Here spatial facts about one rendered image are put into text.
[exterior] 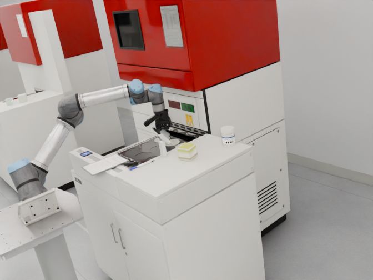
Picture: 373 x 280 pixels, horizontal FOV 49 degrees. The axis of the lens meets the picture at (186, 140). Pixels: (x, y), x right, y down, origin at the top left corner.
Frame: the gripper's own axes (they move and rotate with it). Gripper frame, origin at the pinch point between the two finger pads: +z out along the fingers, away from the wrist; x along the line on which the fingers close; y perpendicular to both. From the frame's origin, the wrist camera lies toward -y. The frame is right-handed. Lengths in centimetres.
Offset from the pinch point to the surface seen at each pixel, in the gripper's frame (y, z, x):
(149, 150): -5.7, 1.3, -10.0
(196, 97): 26.0, -26.1, -2.4
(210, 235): 32, 30, -56
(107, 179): -19, 0, -47
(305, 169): 94, 92, 127
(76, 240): -93, 91, 28
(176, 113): 9.1, -12.8, 12.3
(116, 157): -17.5, -5.7, -31.8
